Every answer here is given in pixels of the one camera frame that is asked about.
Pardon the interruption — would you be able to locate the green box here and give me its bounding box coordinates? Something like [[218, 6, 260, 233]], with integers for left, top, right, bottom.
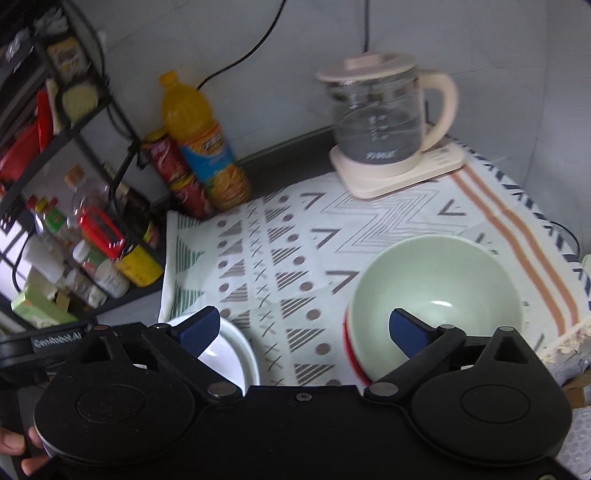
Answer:
[[10, 281, 78, 329]]

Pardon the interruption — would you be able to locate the pale noodle pack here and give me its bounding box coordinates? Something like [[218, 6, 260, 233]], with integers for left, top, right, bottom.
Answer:
[[59, 79, 101, 124]]

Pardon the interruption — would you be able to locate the oil bottle with red handle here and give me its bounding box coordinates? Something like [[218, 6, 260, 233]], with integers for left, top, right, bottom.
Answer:
[[71, 185, 127, 261]]

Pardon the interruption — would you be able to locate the cream kettle base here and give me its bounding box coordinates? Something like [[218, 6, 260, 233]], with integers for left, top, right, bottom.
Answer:
[[329, 136, 466, 200]]

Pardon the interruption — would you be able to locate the light green bowl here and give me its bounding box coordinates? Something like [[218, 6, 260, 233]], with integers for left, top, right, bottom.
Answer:
[[348, 235, 525, 384]]

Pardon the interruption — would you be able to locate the dark soy sauce bottle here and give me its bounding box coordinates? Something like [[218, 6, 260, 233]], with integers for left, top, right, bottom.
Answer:
[[108, 178, 164, 288]]

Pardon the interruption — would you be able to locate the orange juice bottle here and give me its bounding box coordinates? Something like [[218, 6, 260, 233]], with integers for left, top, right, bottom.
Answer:
[[158, 70, 252, 212]]

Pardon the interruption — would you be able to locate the glass kettle with cream handle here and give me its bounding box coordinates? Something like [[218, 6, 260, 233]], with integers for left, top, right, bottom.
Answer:
[[315, 52, 459, 169]]

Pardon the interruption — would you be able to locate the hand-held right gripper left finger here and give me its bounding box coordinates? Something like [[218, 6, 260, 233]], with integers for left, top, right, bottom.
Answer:
[[69, 305, 242, 401]]

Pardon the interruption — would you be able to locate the plain white bowl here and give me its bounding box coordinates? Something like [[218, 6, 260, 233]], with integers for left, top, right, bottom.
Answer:
[[166, 316, 260, 398]]

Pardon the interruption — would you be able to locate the red plate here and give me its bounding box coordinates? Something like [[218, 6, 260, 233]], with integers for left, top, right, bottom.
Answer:
[[342, 308, 376, 389]]

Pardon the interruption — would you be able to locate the cardboard box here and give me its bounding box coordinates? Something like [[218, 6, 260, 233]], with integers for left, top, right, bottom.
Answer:
[[561, 369, 591, 409]]

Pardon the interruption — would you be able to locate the person's left hand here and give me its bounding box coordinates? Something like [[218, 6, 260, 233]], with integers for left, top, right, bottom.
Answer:
[[0, 425, 49, 480]]

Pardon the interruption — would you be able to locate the white jar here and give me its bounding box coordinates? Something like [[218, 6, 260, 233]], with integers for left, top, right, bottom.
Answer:
[[92, 258, 131, 298]]

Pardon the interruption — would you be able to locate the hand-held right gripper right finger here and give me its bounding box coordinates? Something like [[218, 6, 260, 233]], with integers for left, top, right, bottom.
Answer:
[[364, 308, 541, 400]]

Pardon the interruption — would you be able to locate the red packet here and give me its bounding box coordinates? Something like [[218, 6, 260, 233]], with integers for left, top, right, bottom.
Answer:
[[0, 90, 51, 185]]

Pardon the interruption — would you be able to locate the black metal rack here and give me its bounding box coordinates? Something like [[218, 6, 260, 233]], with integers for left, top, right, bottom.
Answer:
[[0, 0, 167, 324]]

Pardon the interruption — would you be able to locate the patterned tablecloth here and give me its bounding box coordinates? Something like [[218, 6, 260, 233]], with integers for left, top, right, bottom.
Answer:
[[159, 148, 591, 388]]

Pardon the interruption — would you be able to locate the small red-capped seasoning bottle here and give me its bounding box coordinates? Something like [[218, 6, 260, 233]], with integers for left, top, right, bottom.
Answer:
[[28, 196, 70, 241]]

